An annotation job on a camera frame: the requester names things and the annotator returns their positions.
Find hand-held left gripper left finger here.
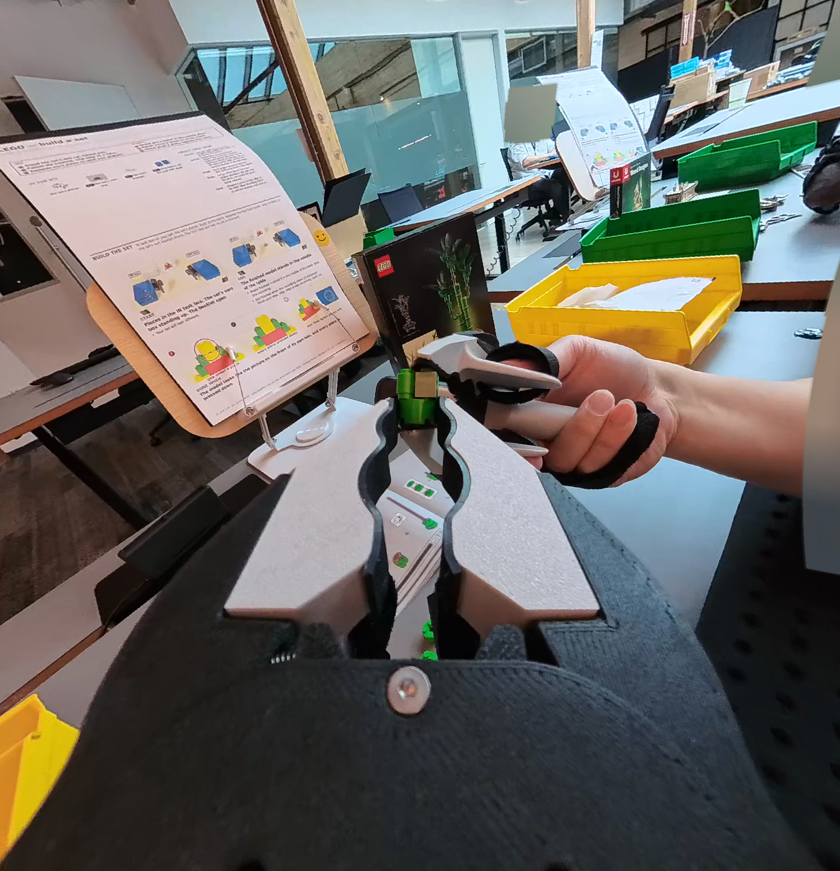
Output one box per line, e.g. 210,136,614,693
224,400,400,660

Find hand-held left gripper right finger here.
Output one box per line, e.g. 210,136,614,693
427,399,602,660

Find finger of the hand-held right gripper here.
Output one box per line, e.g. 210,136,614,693
416,335,493,387

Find green brick assembly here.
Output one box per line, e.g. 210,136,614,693
396,367,442,431

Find grey desk black legs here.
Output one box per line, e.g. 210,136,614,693
0,352,157,526

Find grey desk wooden edge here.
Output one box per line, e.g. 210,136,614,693
488,102,840,303

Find person's right hand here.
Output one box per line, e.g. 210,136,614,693
521,333,681,479

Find black bamboo toy set box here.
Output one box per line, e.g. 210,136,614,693
352,212,496,372

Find white stand base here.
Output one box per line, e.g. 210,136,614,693
246,367,385,480

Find yellow plastic bin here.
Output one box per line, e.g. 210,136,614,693
505,255,744,366
0,694,80,871

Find open instruction booklet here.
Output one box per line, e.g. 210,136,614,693
381,445,463,613

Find white paper sheet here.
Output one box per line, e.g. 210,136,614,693
556,275,715,314

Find dark folder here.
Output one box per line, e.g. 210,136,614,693
321,169,372,229

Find green plastic bin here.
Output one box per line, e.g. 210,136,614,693
677,121,819,193
580,189,762,265

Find small black box red label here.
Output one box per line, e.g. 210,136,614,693
609,162,652,219

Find background instruction sheet stand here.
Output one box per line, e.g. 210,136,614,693
539,67,651,201

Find black perforated panel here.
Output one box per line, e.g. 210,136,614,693
695,483,840,871

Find white printed instruction sheet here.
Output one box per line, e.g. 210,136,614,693
0,114,372,426

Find wooden pillar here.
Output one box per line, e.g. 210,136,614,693
575,0,598,69
256,0,353,186

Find black rounded object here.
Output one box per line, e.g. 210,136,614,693
801,102,840,216

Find black desk mount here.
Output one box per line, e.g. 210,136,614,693
95,473,274,628

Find black wall poster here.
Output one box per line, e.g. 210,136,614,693
0,191,60,302

